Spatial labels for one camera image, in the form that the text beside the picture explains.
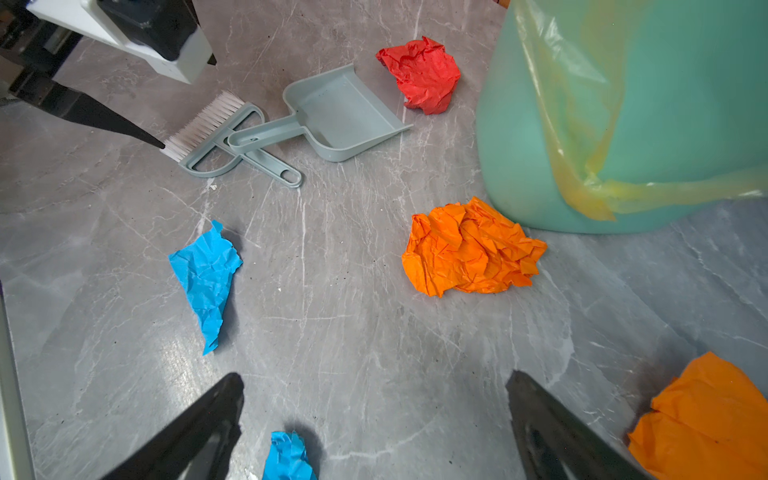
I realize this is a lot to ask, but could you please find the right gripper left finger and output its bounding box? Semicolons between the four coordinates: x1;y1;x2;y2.
105;372;244;479

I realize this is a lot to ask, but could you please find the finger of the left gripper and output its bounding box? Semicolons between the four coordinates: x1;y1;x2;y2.
11;77;165;149

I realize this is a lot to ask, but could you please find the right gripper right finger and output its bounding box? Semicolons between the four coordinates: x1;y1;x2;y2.
506;370;648;479

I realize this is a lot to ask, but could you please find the grey-green hand brush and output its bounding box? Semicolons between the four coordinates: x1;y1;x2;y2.
160;90;304;190

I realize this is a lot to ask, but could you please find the grey-green plastic dustpan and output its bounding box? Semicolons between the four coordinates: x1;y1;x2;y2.
227;64;410;162

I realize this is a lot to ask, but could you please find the red paper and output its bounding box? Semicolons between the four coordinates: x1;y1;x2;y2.
376;36;461;115

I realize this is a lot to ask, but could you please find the small blue paper scrap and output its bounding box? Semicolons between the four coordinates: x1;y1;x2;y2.
262;432;317;480

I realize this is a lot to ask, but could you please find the orange crumpled paper right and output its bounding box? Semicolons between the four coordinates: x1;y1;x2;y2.
629;352;767;479

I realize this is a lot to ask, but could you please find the orange crumpled paper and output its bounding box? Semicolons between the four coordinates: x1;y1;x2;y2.
629;352;767;479
402;197;548;297

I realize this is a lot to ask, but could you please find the blue crumpled paper left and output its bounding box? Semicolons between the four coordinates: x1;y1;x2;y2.
168;221;243;356

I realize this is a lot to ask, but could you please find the orange crumpled paper centre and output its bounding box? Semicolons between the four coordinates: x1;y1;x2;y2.
402;197;548;297

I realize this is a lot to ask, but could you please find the green trash bin with liner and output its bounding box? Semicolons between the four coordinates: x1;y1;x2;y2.
476;1;767;234

